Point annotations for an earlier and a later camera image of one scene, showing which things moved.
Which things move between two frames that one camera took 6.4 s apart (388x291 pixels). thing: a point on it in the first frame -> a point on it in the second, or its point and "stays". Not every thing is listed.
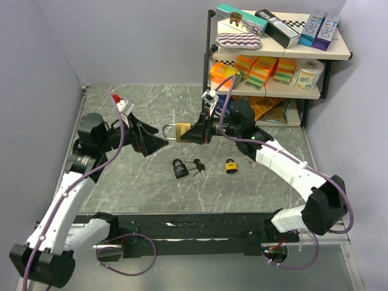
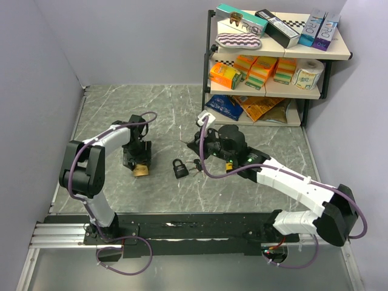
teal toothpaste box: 240,20 stays
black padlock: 180,171 stays
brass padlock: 180,127 -> 140,170
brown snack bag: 277,113 stays
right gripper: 197,133 -> 210,133
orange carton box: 220,72 stays
